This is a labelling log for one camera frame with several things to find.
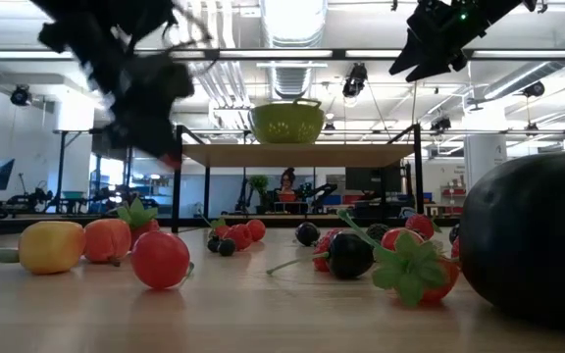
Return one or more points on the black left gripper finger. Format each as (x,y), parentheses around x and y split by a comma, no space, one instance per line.
(125,135)
(162,139)

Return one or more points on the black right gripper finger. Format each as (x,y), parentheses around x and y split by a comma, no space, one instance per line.
(410,56)
(439,64)

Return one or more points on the toy strawberry green leaves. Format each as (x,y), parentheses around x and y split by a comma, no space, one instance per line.
(410,274)
(420,224)
(138,218)

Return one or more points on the toy blackberry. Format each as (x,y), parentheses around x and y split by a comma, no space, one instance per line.
(307,234)
(454,233)
(377,230)

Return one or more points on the black background robot arm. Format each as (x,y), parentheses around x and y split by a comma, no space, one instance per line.
(241,196)
(322,192)

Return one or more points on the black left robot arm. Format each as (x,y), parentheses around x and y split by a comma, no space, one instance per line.
(91,19)

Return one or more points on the white building pillar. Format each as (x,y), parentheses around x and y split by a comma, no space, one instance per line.
(74,127)
(481,162)

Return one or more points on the black hanging spotlight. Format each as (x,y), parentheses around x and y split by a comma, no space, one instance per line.
(356,81)
(20,95)
(533,89)
(442,123)

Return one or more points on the long black linear light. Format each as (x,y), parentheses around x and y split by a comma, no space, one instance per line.
(483,132)
(272,53)

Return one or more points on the green background plant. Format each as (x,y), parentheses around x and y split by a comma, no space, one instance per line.
(259,184)

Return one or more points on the small dark toy blueberry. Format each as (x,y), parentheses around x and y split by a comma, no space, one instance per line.
(226,247)
(213,243)

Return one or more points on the green colander bowl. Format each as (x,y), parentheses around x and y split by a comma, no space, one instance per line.
(287,125)

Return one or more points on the black background monitor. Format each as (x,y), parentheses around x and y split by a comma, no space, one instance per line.
(373,179)

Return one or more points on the red storage shelf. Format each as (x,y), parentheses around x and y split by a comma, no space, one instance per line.
(451,192)

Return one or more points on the wooden riser shelf black legs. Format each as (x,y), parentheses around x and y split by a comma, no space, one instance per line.
(292,156)

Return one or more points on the person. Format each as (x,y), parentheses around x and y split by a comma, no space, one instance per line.
(287,184)

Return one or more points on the yellow orange toy peach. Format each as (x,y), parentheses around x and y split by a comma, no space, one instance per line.
(51,246)

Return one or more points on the dark toy avocado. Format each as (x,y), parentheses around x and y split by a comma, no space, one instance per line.
(532,235)

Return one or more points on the black toy cherry with stem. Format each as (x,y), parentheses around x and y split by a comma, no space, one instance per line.
(350,256)

